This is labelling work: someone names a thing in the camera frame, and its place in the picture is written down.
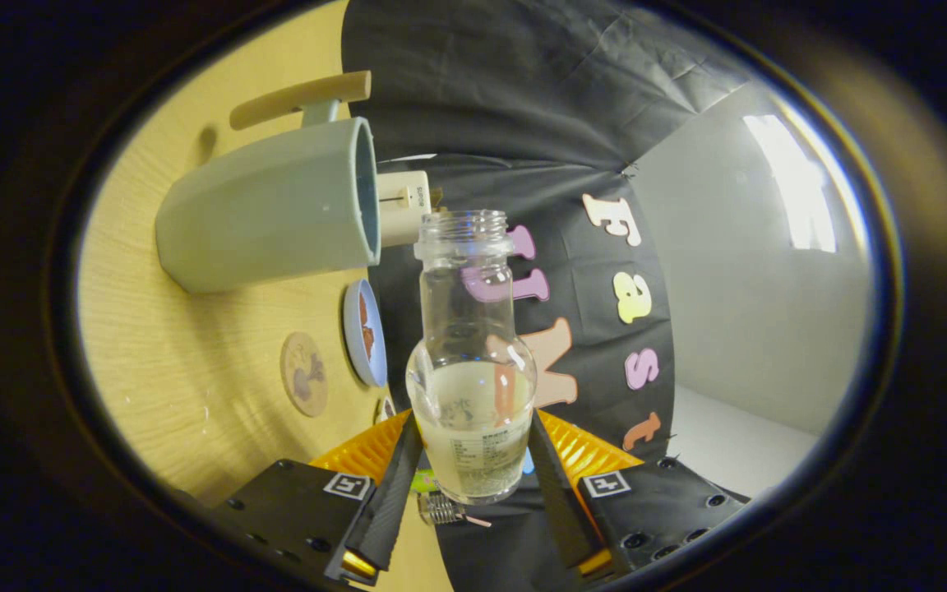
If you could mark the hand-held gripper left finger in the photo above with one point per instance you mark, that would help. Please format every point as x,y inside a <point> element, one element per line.
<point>391,510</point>

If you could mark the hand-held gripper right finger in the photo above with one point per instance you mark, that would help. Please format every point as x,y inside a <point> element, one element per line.
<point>560,510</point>

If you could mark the clear glass juice bottle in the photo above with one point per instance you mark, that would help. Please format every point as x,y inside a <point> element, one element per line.
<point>473,444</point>

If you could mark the round printed coaster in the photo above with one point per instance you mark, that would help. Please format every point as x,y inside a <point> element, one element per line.
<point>304,374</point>

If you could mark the green soda bottle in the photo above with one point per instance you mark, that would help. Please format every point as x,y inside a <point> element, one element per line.
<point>422,481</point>

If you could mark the blue plate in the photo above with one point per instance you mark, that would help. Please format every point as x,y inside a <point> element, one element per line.
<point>354,345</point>

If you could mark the brown food pieces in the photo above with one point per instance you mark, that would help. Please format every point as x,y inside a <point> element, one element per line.
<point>367,329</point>

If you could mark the wooden table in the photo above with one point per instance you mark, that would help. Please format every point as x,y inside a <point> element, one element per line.
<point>161,370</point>

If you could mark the white toaster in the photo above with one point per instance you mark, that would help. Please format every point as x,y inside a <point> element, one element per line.
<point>399,205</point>

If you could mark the brown toast slices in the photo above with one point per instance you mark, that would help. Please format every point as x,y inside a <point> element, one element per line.
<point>436,199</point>

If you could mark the black backdrop cloth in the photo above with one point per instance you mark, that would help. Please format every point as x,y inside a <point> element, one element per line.
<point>523,107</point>

